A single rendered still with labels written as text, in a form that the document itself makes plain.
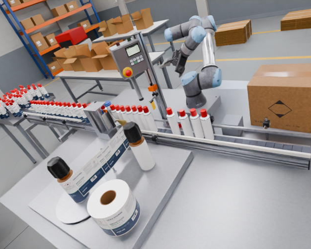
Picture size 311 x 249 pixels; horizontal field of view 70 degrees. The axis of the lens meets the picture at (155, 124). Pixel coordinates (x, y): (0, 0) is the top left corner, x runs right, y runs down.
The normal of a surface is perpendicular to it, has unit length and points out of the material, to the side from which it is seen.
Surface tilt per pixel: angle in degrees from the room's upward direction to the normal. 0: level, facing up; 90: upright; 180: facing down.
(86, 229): 0
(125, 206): 90
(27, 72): 90
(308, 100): 90
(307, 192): 0
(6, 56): 90
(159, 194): 0
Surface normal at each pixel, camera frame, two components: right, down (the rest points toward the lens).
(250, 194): -0.32, -0.78
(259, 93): -0.58, 0.61
